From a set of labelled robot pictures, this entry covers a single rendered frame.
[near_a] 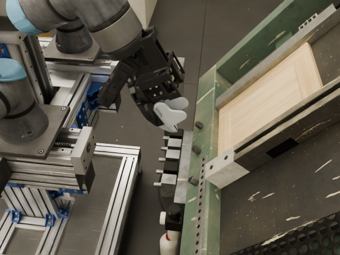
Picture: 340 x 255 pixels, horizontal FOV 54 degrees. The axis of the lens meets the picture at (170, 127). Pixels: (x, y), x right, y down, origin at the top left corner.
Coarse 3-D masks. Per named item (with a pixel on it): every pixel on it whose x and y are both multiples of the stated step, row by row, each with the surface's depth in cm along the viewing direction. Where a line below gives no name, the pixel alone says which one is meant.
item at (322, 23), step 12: (324, 12) 105; (336, 12) 101; (312, 24) 107; (324, 24) 104; (300, 36) 109; (312, 36) 107; (288, 48) 111; (264, 60) 120; (276, 60) 115; (252, 72) 123; (264, 72) 119; (240, 84) 125; (228, 96) 128
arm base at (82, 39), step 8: (56, 32) 135; (64, 32) 131; (72, 32) 131; (80, 32) 133; (88, 32) 137; (56, 40) 137; (64, 40) 133; (72, 40) 133; (80, 40) 135; (88, 40) 137; (64, 48) 134; (72, 48) 134; (80, 48) 135; (88, 48) 138
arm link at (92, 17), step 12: (60, 0) 47; (72, 0) 46; (84, 0) 46; (96, 0) 46; (108, 0) 47; (120, 0) 48; (60, 12) 49; (72, 12) 49; (84, 12) 47; (96, 12) 47; (108, 12) 47; (120, 12) 48; (84, 24) 50; (96, 24) 48; (108, 24) 48
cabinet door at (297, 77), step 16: (304, 48) 108; (288, 64) 110; (304, 64) 103; (272, 80) 113; (288, 80) 106; (304, 80) 99; (320, 80) 95; (240, 96) 125; (256, 96) 117; (272, 96) 109; (288, 96) 102; (304, 96) 95; (224, 112) 129; (240, 112) 120; (256, 112) 111; (272, 112) 104; (224, 128) 123; (240, 128) 114; (256, 128) 107; (224, 144) 117
